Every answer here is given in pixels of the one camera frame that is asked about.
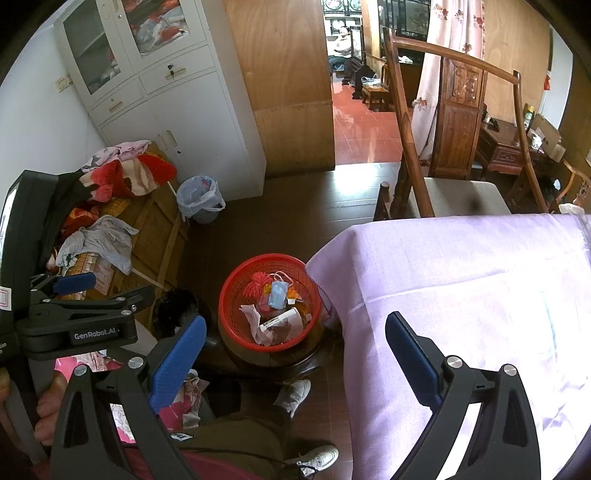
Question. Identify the red fringed wrapper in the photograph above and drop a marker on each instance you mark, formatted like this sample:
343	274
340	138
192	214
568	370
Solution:
256	284

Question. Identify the pink floral garment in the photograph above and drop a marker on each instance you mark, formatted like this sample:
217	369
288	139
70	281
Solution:
184	406

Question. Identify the bin with plastic liner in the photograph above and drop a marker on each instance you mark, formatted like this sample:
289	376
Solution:
201	198

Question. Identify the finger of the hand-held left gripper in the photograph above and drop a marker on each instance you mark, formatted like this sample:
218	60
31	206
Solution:
115	307
74	282

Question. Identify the person's olive trousers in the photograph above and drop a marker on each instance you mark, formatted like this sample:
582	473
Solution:
240	443

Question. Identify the pink cloth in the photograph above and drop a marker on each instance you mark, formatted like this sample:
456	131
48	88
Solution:
120	150

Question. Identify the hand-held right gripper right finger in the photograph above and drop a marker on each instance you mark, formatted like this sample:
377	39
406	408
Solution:
415	364

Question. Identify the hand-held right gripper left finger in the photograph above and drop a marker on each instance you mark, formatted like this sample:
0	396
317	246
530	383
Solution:
180	364

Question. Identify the blue face mask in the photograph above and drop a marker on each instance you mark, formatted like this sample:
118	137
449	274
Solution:
278	295

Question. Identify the dark fuzzy object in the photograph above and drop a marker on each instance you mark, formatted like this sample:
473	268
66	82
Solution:
175	309

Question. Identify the red plastic basket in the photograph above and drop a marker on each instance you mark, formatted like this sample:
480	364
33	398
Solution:
231	295

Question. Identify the small wooden stool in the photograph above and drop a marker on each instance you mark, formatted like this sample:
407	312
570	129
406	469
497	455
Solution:
376	94

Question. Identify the red patterned blanket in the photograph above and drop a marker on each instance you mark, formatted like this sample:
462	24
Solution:
134	175

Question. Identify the carved wooden chair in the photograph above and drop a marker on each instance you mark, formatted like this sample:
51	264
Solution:
461	115

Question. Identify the floral pink curtain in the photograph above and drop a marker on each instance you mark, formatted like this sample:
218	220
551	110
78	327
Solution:
455	37

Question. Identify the person's left hand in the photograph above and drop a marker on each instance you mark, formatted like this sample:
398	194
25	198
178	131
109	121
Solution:
46	415

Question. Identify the grey cloth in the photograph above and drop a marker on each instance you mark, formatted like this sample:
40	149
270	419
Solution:
106	240

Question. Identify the white metal cabinet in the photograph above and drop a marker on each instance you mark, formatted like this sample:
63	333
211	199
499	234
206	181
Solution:
194	106

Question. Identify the person's white sneaker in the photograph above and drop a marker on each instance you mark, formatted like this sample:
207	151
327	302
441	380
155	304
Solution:
321	457
293	397

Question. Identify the dark wooden side desk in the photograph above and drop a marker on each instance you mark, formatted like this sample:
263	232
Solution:
503	152

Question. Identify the white crumpled tissue paper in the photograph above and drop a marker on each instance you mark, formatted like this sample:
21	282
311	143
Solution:
251	316

